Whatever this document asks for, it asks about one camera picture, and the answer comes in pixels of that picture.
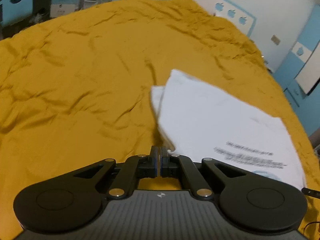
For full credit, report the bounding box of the white printed t-shirt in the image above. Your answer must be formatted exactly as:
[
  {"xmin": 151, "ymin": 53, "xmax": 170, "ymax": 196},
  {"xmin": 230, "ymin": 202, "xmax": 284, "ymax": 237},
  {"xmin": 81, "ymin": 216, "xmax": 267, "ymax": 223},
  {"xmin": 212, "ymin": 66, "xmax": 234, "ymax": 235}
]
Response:
[{"xmin": 150, "ymin": 69, "xmax": 306, "ymax": 189}]

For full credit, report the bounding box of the mustard yellow bedspread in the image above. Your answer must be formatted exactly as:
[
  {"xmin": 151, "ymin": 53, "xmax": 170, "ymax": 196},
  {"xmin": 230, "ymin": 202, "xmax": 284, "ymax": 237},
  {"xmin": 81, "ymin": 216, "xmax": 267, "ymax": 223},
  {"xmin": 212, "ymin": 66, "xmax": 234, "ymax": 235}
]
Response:
[{"xmin": 1, "ymin": 0, "xmax": 319, "ymax": 239}]

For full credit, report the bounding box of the blue white wardrobe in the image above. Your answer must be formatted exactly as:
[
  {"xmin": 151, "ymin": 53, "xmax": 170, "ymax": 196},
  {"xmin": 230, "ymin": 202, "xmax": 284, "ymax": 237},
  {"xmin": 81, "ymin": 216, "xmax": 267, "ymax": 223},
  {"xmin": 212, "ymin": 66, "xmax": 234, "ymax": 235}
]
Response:
[{"xmin": 273, "ymin": 5, "xmax": 320, "ymax": 135}]

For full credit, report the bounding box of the blue cutout furniture panel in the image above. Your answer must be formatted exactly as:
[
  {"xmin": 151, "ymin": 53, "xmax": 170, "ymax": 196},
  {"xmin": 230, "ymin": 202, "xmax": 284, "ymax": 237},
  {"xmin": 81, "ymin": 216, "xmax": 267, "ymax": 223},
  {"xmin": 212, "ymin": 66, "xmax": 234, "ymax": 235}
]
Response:
[{"xmin": 1, "ymin": 0, "xmax": 33, "ymax": 27}]

